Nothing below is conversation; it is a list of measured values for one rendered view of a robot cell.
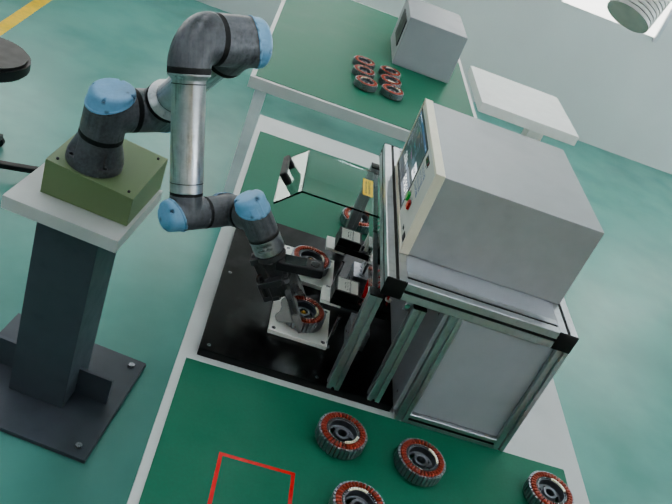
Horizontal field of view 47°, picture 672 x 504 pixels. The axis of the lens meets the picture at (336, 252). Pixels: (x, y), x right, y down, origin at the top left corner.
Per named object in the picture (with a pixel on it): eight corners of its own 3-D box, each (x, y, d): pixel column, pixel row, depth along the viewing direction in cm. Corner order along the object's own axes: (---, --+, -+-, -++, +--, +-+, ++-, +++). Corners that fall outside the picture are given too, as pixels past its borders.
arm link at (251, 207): (248, 184, 180) (271, 189, 174) (264, 224, 186) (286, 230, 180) (223, 201, 177) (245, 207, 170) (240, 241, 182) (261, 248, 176)
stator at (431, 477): (406, 491, 163) (413, 480, 161) (384, 449, 170) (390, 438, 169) (448, 485, 168) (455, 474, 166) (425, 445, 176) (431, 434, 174)
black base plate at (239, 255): (196, 354, 175) (198, 347, 174) (239, 216, 229) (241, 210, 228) (389, 412, 181) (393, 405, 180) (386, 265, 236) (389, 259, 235)
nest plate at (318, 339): (266, 332, 186) (268, 328, 186) (273, 296, 199) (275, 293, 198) (325, 350, 188) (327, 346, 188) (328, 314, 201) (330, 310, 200)
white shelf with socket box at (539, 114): (426, 217, 272) (482, 101, 249) (421, 171, 303) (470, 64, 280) (516, 247, 277) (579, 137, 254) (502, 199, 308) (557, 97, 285)
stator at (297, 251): (289, 274, 207) (293, 263, 206) (287, 250, 217) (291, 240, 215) (328, 283, 210) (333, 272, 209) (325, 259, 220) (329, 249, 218)
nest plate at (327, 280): (277, 277, 207) (279, 273, 206) (283, 247, 219) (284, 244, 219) (330, 293, 209) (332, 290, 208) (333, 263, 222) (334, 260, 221)
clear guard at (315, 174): (272, 203, 190) (279, 183, 186) (282, 161, 210) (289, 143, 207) (396, 244, 194) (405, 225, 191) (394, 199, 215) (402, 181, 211)
